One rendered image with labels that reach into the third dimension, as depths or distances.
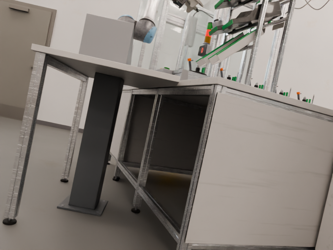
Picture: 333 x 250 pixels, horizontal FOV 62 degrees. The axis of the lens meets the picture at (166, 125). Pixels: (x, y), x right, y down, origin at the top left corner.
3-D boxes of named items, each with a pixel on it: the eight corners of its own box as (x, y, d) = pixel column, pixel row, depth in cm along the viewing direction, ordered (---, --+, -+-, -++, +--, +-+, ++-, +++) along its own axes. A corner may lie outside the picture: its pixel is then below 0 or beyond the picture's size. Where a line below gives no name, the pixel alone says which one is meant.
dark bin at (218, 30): (217, 30, 155) (214, 17, 154) (209, 35, 168) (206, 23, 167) (262, 22, 160) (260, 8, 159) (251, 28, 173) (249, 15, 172)
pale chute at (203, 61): (206, 64, 155) (202, 57, 154) (199, 67, 168) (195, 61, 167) (246, 38, 158) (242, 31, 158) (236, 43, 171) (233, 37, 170)
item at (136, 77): (30, 49, 128) (31, 43, 128) (81, 75, 218) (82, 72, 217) (179, 82, 131) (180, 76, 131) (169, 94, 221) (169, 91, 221)
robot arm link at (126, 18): (111, 36, 184) (117, 26, 193) (131, 42, 185) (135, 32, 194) (114, 20, 175) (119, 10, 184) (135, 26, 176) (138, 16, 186)
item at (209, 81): (216, 83, 111) (218, 76, 111) (130, 89, 250) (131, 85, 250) (421, 141, 163) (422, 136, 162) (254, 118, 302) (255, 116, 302)
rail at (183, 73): (179, 85, 168) (183, 67, 167) (139, 87, 251) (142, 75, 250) (187, 87, 170) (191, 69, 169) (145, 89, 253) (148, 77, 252)
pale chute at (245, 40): (221, 62, 141) (216, 54, 140) (211, 65, 154) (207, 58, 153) (264, 33, 144) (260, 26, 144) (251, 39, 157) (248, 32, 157)
